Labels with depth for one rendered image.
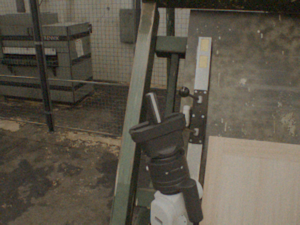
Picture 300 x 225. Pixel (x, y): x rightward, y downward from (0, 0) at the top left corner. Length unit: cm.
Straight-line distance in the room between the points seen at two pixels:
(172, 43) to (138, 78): 24
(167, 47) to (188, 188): 74
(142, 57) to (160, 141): 59
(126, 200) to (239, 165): 43
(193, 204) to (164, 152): 13
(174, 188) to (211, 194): 44
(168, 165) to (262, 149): 54
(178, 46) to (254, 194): 66
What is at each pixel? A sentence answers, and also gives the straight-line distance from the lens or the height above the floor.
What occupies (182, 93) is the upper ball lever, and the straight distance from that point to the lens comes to 90.
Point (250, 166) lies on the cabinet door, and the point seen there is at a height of 128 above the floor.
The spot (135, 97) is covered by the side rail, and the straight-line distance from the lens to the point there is 104.
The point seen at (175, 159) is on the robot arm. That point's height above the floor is 152.
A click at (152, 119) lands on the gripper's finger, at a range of 56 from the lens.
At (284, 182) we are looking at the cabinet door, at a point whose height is 124.
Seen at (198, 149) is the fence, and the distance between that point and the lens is 99.
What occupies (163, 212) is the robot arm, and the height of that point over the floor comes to 140.
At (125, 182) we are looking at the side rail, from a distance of 101.
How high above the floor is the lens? 183
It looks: 23 degrees down
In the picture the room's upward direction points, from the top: straight up
